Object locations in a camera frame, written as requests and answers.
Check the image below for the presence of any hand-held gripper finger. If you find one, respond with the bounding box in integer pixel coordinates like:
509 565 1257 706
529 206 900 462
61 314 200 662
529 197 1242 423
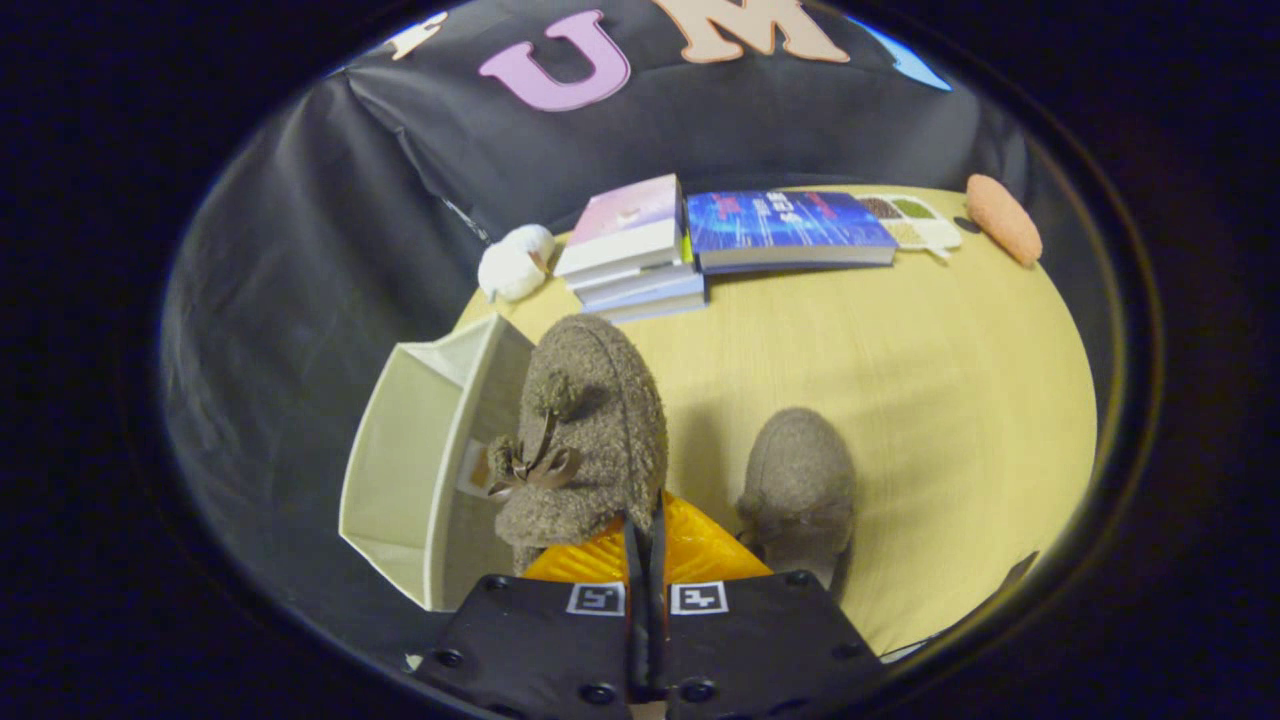
650 490 887 720
412 508 651 720

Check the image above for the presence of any brown fuzzy shoe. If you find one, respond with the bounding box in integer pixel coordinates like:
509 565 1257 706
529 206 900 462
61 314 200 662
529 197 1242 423
485 313 669 577
735 407 859 601

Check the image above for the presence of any cream fabric storage box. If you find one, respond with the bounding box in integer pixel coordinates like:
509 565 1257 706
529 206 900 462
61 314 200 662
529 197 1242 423
338 313 537 613

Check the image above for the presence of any grey blue book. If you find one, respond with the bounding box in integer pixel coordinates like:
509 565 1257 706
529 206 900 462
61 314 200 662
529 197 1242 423
572 266 708 325

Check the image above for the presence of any white plush toy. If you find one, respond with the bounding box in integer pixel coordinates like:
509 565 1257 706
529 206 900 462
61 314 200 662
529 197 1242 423
477 223 557 304

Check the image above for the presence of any pink cover book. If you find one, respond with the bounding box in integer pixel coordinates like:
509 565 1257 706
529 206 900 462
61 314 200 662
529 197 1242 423
553 173 693 281

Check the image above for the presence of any blue cover book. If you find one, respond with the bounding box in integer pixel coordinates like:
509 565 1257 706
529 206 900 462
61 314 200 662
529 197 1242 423
685 190 899 275

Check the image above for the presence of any black backdrop cloth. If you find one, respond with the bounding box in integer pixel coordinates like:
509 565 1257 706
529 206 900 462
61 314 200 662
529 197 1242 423
160 0 1046 651

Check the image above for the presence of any white compartment tray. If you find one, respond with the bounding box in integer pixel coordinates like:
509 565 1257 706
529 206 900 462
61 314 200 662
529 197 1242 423
855 193 963 259

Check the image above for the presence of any orange oval sponge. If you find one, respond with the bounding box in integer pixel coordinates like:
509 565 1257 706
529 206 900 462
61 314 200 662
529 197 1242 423
965 173 1044 268

